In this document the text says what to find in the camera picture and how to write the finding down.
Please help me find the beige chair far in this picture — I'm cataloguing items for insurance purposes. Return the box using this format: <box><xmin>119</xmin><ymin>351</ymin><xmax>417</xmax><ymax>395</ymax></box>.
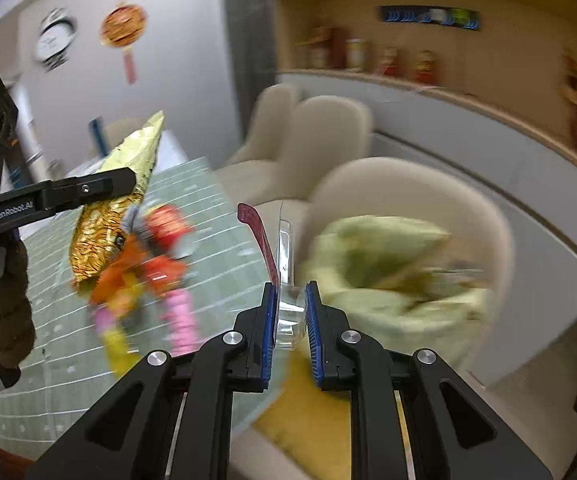
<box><xmin>226</xmin><ymin>84</ymin><xmax>302</xmax><ymax>166</ymax></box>

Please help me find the pink pig toy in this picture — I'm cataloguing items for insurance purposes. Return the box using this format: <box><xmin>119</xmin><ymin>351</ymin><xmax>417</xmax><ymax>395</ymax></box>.
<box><xmin>164</xmin><ymin>289</ymin><xmax>202</xmax><ymax>358</ymax></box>

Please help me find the gold foil snack bag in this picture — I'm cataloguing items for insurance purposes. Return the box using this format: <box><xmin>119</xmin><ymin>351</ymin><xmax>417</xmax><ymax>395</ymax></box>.
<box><xmin>69</xmin><ymin>110</ymin><xmax>165</xmax><ymax>288</ymax></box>

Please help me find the yellow-green trash bag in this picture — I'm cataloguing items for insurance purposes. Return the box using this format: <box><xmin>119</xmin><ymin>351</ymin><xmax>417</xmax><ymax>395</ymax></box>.
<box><xmin>304</xmin><ymin>214</ymin><xmax>490</xmax><ymax>365</ymax></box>

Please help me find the beige chair near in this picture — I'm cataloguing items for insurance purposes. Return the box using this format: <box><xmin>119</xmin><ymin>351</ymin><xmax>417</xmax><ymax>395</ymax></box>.
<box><xmin>255</xmin><ymin>157</ymin><xmax>538</xmax><ymax>479</ymax></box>

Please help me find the green grid tablecloth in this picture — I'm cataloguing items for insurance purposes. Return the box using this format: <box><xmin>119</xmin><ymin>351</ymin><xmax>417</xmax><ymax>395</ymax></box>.
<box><xmin>0</xmin><ymin>156</ymin><xmax>290</xmax><ymax>461</ymax></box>

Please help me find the beige chair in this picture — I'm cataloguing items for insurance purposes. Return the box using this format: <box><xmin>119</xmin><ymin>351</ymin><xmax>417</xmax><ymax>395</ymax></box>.
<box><xmin>255</xmin><ymin>157</ymin><xmax>538</xmax><ymax>479</ymax></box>
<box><xmin>226</xmin><ymin>84</ymin><xmax>302</xmax><ymax>166</ymax></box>
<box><xmin>217</xmin><ymin>96</ymin><xmax>373</xmax><ymax>205</ymax></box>

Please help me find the red snack packet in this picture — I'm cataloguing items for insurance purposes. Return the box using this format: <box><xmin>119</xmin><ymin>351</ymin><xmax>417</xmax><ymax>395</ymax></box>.
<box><xmin>143</xmin><ymin>204</ymin><xmax>196</xmax><ymax>259</ymax></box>

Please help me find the red gold wall ornament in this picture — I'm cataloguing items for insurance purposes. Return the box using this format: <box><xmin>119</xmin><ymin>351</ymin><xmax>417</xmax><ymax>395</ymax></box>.
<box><xmin>100</xmin><ymin>0</ymin><xmax>148</xmax><ymax>86</ymax></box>

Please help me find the brown gloved left hand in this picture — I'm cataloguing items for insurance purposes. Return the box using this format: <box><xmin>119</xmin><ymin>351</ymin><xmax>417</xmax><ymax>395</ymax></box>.
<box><xmin>0</xmin><ymin>240</ymin><xmax>36</xmax><ymax>368</ymax></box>

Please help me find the beige chair middle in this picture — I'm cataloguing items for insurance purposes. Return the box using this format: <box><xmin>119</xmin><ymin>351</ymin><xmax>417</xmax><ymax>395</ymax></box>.
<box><xmin>217</xmin><ymin>96</ymin><xmax>373</xmax><ymax>205</ymax></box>

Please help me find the yellow seat cushion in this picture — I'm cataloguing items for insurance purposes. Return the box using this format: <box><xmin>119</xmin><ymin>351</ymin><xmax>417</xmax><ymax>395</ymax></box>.
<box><xmin>254</xmin><ymin>350</ymin><xmax>351</xmax><ymax>479</ymax></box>

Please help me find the panda wall clock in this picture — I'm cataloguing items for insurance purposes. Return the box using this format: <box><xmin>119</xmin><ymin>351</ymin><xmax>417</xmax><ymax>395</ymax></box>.
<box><xmin>34</xmin><ymin>8</ymin><xmax>78</xmax><ymax>72</ymax></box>

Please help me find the clear plastic package red tab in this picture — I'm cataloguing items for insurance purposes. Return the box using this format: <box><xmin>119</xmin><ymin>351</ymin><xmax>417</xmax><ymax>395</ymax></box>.
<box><xmin>236</xmin><ymin>203</ymin><xmax>306</xmax><ymax>351</ymax></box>

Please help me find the orange snack wrapper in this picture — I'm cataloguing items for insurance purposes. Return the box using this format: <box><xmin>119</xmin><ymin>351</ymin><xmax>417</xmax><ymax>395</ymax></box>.
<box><xmin>90</xmin><ymin>235</ymin><xmax>188</xmax><ymax>318</ymax></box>

